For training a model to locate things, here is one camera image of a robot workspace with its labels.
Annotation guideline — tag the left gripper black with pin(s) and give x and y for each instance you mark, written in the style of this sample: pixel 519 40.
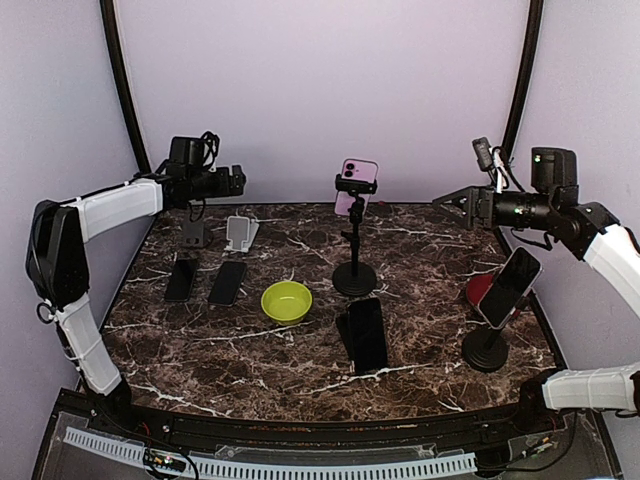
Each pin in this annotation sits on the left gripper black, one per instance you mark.
pixel 225 189

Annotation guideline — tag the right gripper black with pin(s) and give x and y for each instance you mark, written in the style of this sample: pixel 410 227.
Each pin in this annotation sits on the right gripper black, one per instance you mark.
pixel 474 195

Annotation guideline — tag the white folding phone stand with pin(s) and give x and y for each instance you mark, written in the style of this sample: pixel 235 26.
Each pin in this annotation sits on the white folding phone stand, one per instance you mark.
pixel 240 233

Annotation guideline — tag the grey small phone stand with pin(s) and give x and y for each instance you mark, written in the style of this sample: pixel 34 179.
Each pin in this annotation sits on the grey small phone stand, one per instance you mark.
pixel 193 232

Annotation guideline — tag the purple edged phone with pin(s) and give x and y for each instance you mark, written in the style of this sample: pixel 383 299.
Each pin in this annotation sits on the purple edged phone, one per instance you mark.
pixel 227 283

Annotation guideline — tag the dark blue phone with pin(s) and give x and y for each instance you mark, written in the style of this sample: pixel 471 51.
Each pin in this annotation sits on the dark blue phone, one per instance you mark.
pixel 181 280

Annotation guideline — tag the large black phone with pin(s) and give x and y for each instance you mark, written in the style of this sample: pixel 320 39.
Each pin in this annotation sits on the large black phone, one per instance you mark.
pixel 367 335

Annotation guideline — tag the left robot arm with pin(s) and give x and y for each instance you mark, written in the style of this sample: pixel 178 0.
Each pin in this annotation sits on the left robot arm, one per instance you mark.
pixel 56 261

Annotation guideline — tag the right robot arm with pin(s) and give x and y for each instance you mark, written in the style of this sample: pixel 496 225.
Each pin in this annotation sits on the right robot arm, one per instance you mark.
pixel 589 231

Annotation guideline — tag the phone on right stand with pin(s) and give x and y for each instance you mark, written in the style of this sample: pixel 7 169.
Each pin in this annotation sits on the phone on right stand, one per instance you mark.
pixel 512 283

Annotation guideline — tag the pink phone on tall stand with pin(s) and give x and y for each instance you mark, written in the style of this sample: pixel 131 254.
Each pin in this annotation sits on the pink phone on tall stand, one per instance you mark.
pixel 356 179

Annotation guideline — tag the black tall phone stand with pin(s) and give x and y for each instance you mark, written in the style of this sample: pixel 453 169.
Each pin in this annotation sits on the black tall phone stand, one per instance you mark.
pixel 354 278

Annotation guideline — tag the black right phone stand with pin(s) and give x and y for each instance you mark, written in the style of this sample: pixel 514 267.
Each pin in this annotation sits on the black right phone stand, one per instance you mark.
pixel 484 349

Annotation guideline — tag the black folding phone stand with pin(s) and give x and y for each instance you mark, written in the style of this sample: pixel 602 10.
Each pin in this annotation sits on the black folding phone stand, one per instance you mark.
pixel 343 326

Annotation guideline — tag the red bowl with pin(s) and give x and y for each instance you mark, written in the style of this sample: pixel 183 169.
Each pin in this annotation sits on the red bowl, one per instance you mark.
pixel 478 286

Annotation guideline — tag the green bowl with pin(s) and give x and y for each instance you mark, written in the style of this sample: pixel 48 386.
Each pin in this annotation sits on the green bowl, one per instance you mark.
pixel 287 302

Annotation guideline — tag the left black corner post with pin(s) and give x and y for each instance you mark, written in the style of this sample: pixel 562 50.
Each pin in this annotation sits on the left black corner post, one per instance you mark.
pixel 123 90

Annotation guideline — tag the black corner post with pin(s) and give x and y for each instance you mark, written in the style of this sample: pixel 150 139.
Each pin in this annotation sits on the black corner post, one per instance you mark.
pixel 123 90
pixel 526 64

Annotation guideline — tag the right black corner post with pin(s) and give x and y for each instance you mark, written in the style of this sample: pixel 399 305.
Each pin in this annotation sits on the right black corner post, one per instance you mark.
pixel 526 64

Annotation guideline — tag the black front rail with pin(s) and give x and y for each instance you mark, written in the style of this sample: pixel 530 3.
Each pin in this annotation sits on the black front rail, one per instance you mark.
pixel 479 430

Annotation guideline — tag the white cable duct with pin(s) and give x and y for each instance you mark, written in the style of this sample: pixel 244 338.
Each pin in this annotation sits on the white cable duct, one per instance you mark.
pixel 245 463

